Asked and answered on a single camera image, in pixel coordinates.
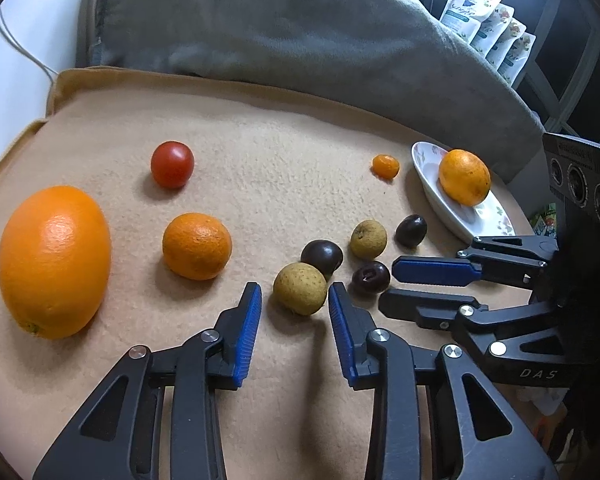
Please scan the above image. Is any green printed packet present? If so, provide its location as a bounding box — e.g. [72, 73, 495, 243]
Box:
[529, 203, 559, 237]

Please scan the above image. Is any medium mandarin orange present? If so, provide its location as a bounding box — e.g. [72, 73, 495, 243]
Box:
[162, 213, 233, 281]

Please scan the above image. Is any white cloth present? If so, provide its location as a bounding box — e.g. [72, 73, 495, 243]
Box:
[516, 386, 567, 413]

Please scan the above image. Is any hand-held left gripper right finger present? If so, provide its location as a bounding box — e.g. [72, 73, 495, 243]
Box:
[328, 281, 561, 480]

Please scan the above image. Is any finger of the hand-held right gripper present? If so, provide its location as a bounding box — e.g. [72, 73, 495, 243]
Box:
[391, 235, 561, 289]
[378, 288, 566, 356]

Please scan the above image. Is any large tan longan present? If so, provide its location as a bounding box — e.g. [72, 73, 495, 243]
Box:
[273, 262, 328, 316]

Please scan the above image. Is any white cable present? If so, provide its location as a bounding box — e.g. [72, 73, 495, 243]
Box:
[0, 10, 57, 87]

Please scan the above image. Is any white floral plate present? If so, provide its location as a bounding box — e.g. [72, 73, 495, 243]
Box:
[411, 141, 516, 244]

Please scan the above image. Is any red cherry tomato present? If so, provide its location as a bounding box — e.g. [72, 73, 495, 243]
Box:
[150, 141, 196, 190]

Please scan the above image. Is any small orange kumquat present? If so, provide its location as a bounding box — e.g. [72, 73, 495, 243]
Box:
[371, 154, 400, 179]

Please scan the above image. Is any grey blanket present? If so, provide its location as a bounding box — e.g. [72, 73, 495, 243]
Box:
[77, 0, 546, 186]

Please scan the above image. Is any grey framed glass door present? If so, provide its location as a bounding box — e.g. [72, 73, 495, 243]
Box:
[517, 0, 600, 147]

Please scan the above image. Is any dark purple round fruit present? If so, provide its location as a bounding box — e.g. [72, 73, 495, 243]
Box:
[351, 260, 391, 296]
[300, 239, 344, 277]
[395, 214, 428, 248]

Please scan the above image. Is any large smooth orange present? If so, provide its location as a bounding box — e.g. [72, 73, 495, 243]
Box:
[0, 185, 113, 340]

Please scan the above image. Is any white refill pouch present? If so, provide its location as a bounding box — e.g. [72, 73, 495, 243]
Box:
[440, 0, 502, 41]
[486, 19, 527, 68]
[499, 33, 537, 84]
[472, 4, 514, 54]

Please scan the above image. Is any beige fleece blanket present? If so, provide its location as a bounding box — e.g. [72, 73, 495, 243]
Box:
[0, 67, 556, 480]

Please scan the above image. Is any small tan longan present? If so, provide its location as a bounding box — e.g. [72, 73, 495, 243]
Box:
[349, 219, 387, 260]

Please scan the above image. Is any rough-skinned orange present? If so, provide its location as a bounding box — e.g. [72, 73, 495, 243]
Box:
[438, 149, 492, 207]

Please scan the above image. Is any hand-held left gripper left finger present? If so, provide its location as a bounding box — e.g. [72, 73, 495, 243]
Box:
[32, 281, 263, 480]

